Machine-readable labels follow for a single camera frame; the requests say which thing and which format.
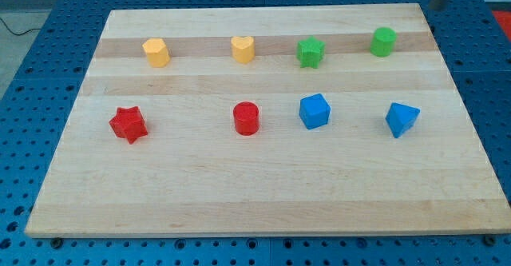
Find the wooden board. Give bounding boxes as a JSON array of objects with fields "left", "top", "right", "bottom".
[{"left": 26, "top": 3, "right": 510, "bottom": 238}]

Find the red cylinder block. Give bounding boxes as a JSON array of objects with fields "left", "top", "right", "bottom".
[{"left": 232, "top": 101, "right": 259, "bottom": 136}]

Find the blue cube block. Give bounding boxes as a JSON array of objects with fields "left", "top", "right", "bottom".
[{"left": 299, "top": 93, "right": 331, "bottom": 129}]

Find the yellow heart block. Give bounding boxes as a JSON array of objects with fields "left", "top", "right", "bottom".
[{"left": 231, "top": 36, "right": 255, "bottom": 64}]

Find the green star block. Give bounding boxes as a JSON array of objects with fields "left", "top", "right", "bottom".
[{"left": 296, "top": 36, "right": 326, "bottom": 69}]

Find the yellow hexagon block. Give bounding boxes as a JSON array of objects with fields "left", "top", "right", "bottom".
[{"left": 142, "top": 38, "right": 171, "bottom": 68}]

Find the red star block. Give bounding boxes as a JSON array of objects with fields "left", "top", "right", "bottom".
[{"left": 109, "top": 106, "right": 149, "bottom": 145}]

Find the blue triangular prism block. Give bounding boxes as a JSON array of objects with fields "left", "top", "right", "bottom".
[{"left": 385, "top": 102, "right": 421, "bottom": 138}]

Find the green cylinder block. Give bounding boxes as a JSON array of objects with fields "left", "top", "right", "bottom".
[{"left": 370, "top": 27, "right": 398, "bottom": 58}]

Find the red object at edge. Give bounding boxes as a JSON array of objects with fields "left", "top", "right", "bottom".
[{"left": 492, "top": 10, "right": 511, "bottom": 41}]

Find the black cable on floor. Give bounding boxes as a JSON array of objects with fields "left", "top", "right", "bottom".
[{"left": 0, "top": 17, "right": 43, "bottom": 37}]

